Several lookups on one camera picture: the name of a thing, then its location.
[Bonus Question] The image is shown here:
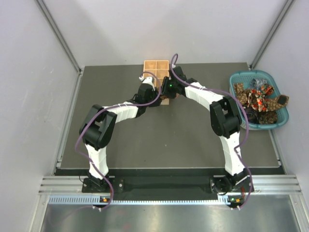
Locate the wooden eight-compartment box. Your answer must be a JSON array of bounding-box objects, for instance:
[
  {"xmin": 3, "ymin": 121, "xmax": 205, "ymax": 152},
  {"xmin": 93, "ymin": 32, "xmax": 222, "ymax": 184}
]
[{"xmin": 143, "ymin": 60, "xmax": 171, "ymax": 106}]

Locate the colourful banana print tie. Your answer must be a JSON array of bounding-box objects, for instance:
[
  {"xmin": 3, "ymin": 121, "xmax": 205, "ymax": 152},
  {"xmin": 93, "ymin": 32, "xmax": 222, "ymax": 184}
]
[{"xmin": 160, "ymin": 95, "xmax": 169, "ymax": 102}]

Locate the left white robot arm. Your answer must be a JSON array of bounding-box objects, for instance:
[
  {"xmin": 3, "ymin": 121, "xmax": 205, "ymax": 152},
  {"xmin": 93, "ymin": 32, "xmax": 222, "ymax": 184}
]
[{"xmin": 79, "ymin": 83, "xmax": 161, "ymax": 192}]

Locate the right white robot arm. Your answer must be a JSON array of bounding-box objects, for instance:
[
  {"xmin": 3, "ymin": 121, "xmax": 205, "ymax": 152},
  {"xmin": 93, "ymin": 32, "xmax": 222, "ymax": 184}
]
[{"xmin": 161, "ymin": 65, "xmax": 248, "ymax": 194}]

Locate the teal plastic basket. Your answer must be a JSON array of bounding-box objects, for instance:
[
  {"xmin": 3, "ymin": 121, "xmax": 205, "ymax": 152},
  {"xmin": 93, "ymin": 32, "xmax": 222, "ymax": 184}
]
[{"xmin": 229, "ymin": 71, "xmax": 289, "ymax": 130}]

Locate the blue grey tie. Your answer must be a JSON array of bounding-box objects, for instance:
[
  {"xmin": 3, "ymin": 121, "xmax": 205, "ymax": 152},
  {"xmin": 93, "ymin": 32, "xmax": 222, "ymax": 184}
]
[{"xmin": 250, "ymin": 78, "xmax": 267, "ymax": 89}]

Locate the red floral tie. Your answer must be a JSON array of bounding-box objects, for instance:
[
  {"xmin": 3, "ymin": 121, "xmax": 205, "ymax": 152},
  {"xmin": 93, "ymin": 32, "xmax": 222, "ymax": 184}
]
[{"xmin": 247, "ymin": 84, "xmax": 274, "ymax": 112}]

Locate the dark rolled tie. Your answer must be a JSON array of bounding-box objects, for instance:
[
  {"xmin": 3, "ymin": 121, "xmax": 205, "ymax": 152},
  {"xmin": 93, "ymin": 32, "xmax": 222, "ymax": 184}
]
[{"xmin": 245, "ymin": 107, "xmax": 259, "ymax": 124}]

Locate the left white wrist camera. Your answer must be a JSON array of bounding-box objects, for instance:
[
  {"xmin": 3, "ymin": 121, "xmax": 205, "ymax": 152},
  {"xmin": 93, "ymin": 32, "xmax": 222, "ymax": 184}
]
[{"xmin": 139, "ymin": 76, "xmax": 155, "ymax": 89}]

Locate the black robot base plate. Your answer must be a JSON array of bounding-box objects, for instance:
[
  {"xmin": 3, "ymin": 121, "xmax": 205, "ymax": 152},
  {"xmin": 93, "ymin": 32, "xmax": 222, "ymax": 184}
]
[{"xmin": 82, "ymin": 168, "xmax": 253, "ymax": 200}]

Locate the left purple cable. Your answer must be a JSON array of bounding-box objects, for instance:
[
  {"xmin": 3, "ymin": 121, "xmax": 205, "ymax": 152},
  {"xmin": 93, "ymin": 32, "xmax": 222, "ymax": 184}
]
[{"xmin": 74, "ymin": 71, "xmax": 162, "ymax": 210}]

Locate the purple cable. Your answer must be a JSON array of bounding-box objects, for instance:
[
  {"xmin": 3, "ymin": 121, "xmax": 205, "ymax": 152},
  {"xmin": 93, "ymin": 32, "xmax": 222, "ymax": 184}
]
[
  {"xmin": 74, "ymin": 71, "xmax": 162, "ymax": 210},
  {"xmin": 170, "ymin": 53, "xmax": 253, "ymax": 210}
]

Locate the grey slotted cable duct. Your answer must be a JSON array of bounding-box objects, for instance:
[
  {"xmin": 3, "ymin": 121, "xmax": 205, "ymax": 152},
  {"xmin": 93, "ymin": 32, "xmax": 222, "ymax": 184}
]
[{"xmin": 48, "ymin": 195, "xmax": 241, "ymax": 205}]

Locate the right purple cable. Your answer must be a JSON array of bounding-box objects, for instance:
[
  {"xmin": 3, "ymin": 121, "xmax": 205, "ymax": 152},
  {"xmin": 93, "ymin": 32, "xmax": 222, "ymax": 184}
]
[{"xmin": 170, "ymin": 53, "xmax": 253, "ymax": 210}]

